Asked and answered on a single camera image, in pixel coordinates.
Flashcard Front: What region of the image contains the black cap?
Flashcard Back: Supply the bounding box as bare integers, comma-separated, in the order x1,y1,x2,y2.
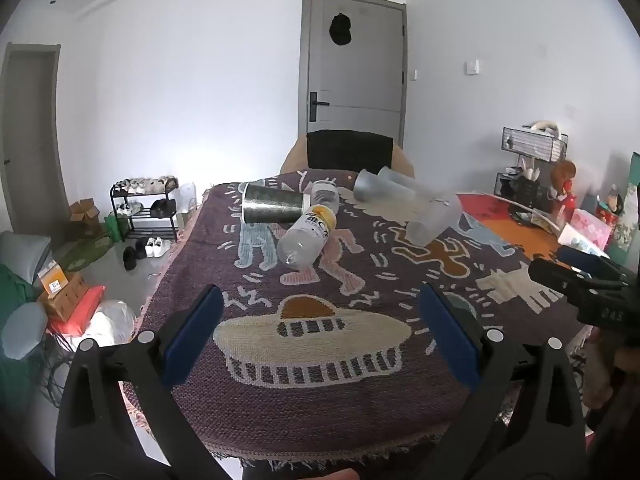
328,12,353,47

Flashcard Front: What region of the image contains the pink box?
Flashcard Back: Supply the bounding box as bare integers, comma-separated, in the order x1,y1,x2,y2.
569,208,614,246

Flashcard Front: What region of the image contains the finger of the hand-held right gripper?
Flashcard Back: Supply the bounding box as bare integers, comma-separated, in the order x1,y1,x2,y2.
556,246,637,282
528,258,626,303

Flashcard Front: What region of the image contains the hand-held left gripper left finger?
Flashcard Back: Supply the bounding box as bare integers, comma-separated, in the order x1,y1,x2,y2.
54,284,236,480

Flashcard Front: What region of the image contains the white sneakers pair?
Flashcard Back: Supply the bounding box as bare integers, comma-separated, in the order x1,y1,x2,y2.
145,237,174,259

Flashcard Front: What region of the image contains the black shoe rack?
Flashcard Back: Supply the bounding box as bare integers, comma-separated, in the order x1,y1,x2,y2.
110,180,181,244

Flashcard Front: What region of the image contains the black door handle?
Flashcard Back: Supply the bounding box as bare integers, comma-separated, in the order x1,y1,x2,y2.
309,92,331,122

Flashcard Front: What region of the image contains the clear plastic bottle white label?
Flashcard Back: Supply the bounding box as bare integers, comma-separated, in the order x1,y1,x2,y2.
310,180,340,211

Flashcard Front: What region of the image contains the red cloth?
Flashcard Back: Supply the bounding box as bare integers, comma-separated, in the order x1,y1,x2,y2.
47,285,107,337

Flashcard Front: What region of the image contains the plastic bottle with yellow label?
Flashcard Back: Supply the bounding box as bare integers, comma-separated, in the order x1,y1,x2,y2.
276,205,337,267

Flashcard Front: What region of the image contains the row of light sneakers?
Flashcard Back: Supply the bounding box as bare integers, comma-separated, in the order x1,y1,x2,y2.
114,175,179,195

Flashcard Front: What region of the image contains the large white plastic bag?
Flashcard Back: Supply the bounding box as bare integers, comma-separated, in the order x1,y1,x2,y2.
82,300,137,349

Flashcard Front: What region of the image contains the purple printed blanket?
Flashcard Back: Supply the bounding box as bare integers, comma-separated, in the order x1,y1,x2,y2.
122,170,596,466

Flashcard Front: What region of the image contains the red and orange mat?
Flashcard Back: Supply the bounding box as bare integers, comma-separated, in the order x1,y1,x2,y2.
456,192,566,257

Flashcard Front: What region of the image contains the round grey cushion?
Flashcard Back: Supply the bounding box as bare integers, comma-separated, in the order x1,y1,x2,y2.
0,302,50,360

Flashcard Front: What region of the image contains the grey side door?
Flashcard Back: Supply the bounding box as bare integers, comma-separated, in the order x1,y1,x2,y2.
0,44,68,241

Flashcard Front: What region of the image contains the cardboard boxes stack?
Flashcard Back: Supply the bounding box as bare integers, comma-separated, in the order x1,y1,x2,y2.
69,198,102,241

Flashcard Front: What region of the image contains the green bag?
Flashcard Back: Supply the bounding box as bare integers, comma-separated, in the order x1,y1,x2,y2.
104,211,131,244

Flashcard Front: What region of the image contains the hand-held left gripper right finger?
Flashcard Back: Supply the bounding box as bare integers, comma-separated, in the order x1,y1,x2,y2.
417,284,588,480

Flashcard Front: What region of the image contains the frosted plastic cup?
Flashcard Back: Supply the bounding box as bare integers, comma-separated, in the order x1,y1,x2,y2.
377,166,437,197
353,169,403,207

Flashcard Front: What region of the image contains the green cloth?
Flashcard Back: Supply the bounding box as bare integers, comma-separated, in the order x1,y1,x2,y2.
0,265,39,322

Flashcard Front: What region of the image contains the green floor mat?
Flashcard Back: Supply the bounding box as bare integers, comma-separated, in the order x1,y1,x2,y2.
57,234,117,272

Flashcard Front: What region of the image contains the silver metal cup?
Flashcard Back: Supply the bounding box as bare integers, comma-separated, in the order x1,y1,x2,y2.
241,182,312,224

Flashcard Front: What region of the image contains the brown plush toy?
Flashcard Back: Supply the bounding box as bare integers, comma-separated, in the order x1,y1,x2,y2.
550,160,577,196

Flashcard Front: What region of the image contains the grey pillow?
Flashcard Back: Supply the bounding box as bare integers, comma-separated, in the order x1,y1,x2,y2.
0,231,52,288

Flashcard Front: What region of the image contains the cardboard box with orange label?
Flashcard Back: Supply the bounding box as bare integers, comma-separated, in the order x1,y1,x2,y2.
37,261,89,322

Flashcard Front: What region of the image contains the clear plastic cup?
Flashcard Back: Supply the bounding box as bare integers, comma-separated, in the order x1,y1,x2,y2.
405,191,463,247

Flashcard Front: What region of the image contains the black desk organizer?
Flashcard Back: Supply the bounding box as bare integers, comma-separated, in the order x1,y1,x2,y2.
494,167,554,211

